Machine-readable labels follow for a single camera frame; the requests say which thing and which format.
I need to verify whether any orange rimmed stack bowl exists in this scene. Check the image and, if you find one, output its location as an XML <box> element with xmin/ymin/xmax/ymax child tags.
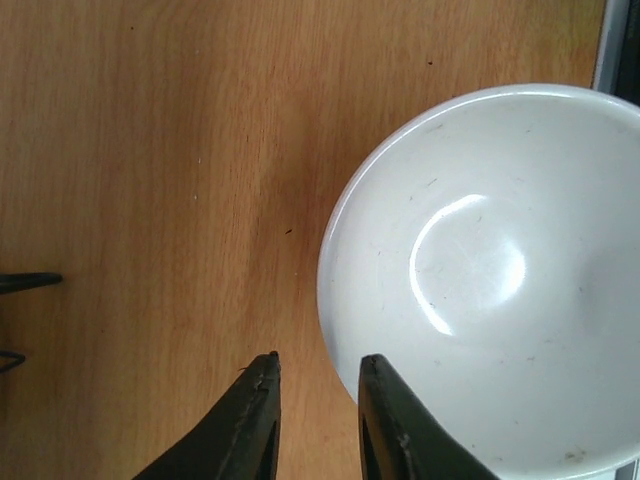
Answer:
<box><xmin>317</xmin><ymin>84</ymin><xmax>639</xmax><ymax>479</ymax></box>

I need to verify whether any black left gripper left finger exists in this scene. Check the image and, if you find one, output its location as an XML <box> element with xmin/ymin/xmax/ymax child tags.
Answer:
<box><xmin>136</xmin><ymin>351</ymin><xmax>281</xmax><ymax>479</ymax></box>

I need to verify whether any black wire dish rack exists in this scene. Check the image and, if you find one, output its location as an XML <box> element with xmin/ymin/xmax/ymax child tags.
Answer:
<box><xmin>1</xmin><ymin>272</ymin><xmax>63</xmax><ymax>374</ymax></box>

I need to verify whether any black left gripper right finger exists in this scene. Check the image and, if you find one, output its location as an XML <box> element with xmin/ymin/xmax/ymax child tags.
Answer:
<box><xmin>358</xmin><ymin>354</ymin><xmax>495</xmax><ymax>479</ymax></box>

